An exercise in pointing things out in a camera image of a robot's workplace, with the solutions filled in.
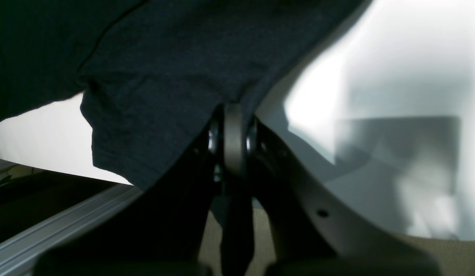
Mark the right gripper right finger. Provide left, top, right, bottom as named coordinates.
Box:
left=248, top=118, right=441, bottom=276

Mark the black T-shirt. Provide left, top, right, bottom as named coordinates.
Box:
left=0, top=0, right=368, bottom=190

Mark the aluminium rail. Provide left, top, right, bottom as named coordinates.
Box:
left=0, top=184, right=143, bottom=276

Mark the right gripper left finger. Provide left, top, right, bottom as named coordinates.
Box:
left=34, top=119, right=221, bottom=276

